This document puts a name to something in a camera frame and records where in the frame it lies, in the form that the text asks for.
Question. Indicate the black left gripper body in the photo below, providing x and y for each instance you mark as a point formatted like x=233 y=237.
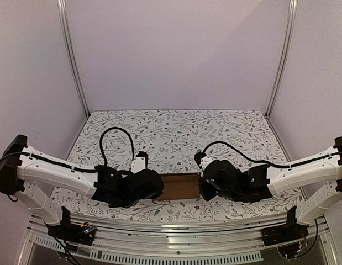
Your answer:
x=128 y=203

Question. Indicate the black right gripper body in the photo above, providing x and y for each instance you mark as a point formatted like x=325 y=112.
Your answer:
x=204 y=190

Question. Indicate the brown cardboard box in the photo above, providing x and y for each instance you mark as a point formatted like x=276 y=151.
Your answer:
x=178 y=186

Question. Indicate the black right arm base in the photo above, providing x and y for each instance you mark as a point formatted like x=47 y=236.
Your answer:
x=283 y=233

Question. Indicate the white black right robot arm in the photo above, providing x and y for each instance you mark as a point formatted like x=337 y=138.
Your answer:
x=266 y=179

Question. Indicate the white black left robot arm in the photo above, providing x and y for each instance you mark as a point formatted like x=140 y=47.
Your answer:
x=21 y=166

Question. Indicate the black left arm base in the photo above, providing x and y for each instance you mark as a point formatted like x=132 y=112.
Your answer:
x=83 y=233

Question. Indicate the floral patterned table mat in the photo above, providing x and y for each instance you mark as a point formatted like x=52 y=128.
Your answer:
x=171 y=138

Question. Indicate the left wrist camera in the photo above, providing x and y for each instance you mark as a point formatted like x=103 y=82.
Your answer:
x=140 y=162

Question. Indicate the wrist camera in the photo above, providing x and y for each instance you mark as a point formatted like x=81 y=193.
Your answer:
x=140 y=162
x=202 y=160

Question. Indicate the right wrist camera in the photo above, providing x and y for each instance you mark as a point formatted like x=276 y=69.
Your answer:
x=202 y=160

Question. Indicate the aluminium front rail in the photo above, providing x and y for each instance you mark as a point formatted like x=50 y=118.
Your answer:
x=220 y=242

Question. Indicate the left aluminium frame post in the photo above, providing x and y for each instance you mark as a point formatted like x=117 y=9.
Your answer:
x=66 y=33

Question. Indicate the aluminium frame post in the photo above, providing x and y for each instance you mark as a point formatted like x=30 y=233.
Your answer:
x=66 y=33
x=292 y=10

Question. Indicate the right aluminium frame post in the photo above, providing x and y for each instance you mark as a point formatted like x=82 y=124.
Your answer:
x=292 y=10

